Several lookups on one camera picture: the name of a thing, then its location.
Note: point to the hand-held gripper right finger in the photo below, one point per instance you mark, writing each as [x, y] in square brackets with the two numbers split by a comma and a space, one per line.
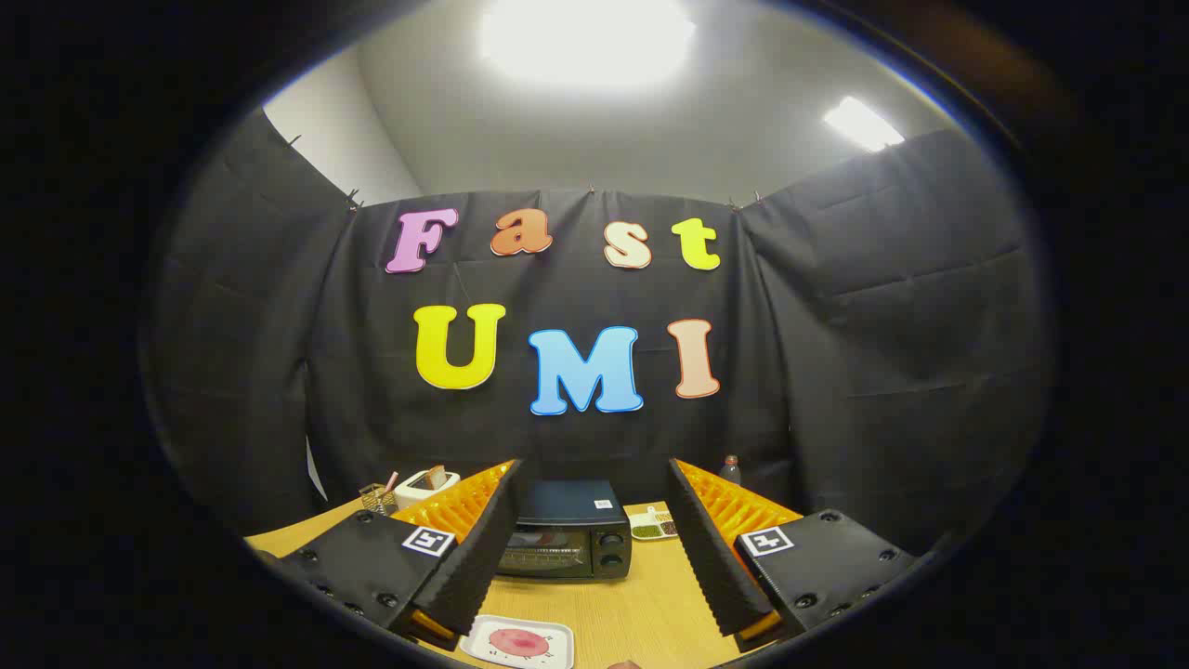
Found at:
[711, 557]

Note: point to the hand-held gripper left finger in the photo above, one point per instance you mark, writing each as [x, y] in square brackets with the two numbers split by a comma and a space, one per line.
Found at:
[483, 557]

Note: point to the pink round ham slice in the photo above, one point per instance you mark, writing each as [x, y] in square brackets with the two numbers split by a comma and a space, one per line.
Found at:
[517, 641]

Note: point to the black toaster oven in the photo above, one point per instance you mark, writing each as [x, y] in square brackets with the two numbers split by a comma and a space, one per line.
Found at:
[567, 506]

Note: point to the white square plate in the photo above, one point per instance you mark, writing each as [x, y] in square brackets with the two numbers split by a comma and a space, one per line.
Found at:
[557, 641]

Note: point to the white bread toaster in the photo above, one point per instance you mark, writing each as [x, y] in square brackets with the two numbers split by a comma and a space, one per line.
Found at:
[413, 490]

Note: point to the white divided snack dish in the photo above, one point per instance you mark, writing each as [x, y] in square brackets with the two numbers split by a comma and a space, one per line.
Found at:
[647, 530]

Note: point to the plastic water bottle red label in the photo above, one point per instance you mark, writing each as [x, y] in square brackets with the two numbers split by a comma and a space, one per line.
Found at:
[730, 472]

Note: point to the brown bread slice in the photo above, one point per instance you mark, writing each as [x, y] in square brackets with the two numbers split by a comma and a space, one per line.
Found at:
[436, 477]

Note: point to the large ceiling light panel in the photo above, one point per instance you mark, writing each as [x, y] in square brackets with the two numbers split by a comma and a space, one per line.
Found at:
[585, 42]

